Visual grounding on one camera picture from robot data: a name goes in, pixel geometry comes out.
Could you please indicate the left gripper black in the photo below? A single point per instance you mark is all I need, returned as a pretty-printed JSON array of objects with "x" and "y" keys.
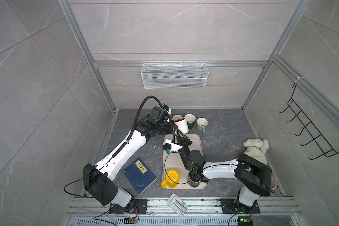
[{"x": 171, "y": 128}]

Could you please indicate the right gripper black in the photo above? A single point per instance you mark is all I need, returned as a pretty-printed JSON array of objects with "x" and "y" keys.
[{"x": 184, "y": 142}]

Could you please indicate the white mug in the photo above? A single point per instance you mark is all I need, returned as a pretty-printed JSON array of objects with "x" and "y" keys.
[{"x": 182, "y": 125}]

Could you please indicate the dark green mug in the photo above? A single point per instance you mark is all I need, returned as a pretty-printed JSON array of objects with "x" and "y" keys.
[{"x": 190, "y": 120}]

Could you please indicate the grey mug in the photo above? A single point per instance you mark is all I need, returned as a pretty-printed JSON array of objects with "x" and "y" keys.
[{"x": 201, "y": 124}]

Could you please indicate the yellow mug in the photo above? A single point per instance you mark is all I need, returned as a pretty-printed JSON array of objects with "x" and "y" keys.
[{"x": 171, "y": 179}]

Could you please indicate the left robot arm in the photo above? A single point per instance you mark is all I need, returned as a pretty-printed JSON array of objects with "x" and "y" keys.
[{"x": 98, "y": 179}]

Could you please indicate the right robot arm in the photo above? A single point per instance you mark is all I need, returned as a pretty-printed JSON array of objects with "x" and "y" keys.
[{"x": 250, "y": 168}]

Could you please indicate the black mug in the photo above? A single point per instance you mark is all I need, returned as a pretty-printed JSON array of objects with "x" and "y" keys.
[{"x": 194, "y": 181}]

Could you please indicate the blue hardcover book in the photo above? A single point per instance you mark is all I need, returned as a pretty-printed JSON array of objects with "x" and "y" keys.
[{"x": 139, "y": 175}]

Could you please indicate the white plush toy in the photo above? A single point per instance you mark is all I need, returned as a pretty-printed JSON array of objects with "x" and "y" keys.
[{"x": 257, "y": 148}]

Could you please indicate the clear tape roll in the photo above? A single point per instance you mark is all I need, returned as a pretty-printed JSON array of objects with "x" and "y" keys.
[{"x": 273, "y": 183}]

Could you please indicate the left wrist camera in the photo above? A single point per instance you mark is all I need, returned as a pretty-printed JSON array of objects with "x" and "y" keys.
[{"x": 167, "y": 108}]

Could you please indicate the white wire mesh basket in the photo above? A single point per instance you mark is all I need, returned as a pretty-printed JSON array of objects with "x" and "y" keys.
[{"x": 174, "y": 75}]

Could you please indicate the white plastic bracket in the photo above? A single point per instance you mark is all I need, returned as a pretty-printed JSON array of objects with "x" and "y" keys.
[{"x": 177, "y": 204}]

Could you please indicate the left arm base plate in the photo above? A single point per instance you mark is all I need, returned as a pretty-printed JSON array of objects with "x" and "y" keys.
[{"x": 135, "y": 206}]

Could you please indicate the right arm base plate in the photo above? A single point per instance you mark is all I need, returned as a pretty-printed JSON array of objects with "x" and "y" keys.
[{"x": 233, "y": 206}]

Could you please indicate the black wire hook rack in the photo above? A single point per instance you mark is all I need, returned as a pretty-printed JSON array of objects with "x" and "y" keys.
[{"x": 308, "y": 126}]

